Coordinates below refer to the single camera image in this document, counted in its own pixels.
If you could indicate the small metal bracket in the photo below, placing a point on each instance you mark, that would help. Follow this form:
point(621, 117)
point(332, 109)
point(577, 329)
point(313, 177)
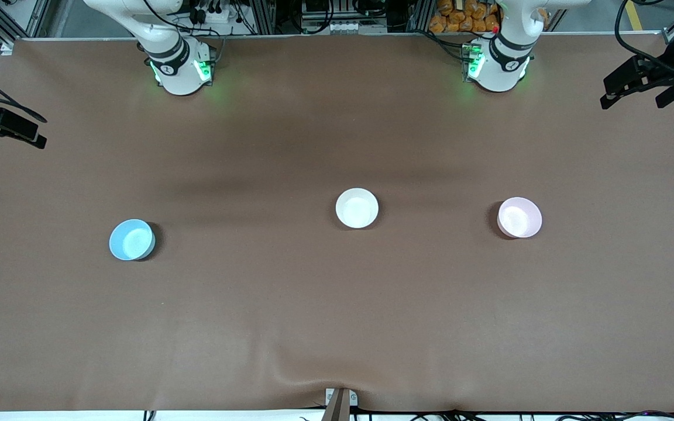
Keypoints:
point(353, 397)

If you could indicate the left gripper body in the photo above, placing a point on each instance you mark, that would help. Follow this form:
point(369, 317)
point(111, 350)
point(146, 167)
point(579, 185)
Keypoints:
point(656, 73)

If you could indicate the white power strip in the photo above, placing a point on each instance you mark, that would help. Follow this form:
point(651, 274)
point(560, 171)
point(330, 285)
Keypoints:
point(217, 14)

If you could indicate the white connector block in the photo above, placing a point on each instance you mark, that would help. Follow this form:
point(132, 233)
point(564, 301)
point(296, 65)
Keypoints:
point(348, 27)

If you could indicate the white bowl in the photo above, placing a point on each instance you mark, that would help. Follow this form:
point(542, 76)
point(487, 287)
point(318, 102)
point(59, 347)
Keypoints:
point(357, 208)

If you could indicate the blue bowl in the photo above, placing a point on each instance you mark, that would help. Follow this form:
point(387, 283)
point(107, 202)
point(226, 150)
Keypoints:
point(131, 241)

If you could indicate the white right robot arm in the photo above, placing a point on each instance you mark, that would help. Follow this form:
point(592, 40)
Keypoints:
point(179, 76)

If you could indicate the orange snack packets pile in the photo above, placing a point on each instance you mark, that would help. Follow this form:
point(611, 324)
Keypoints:
point(460, 17)

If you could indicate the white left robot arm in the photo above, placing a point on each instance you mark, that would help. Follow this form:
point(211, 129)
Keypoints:
point(501, 76)

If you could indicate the pink bowl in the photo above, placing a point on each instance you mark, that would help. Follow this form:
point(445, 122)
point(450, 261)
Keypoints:
point(518, 218)

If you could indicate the brown table mat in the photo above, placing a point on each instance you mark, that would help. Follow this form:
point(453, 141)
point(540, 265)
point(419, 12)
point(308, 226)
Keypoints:
point(337, 321)

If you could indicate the brown wooden strip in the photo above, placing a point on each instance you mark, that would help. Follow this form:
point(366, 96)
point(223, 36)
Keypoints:
point(337, 409)

